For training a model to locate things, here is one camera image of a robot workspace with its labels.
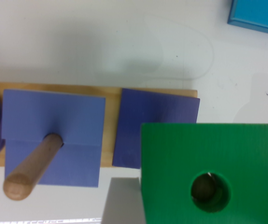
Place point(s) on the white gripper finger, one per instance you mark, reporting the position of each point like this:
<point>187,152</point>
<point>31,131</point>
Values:
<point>124,203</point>

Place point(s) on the green square block with hole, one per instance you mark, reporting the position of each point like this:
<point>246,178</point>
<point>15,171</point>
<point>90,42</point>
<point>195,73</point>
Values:
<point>204,173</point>

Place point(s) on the light purple square block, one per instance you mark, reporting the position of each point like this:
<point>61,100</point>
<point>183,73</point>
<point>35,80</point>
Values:
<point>28,116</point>

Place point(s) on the blue square block with hole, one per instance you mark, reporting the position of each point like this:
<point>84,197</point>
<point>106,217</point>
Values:
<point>250,14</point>

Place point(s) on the middle wooden peg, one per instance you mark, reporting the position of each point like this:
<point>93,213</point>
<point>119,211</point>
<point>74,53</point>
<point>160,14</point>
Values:
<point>19,184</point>

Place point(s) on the wooden peg board base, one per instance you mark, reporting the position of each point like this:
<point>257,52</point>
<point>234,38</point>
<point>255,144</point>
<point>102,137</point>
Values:
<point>113,97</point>

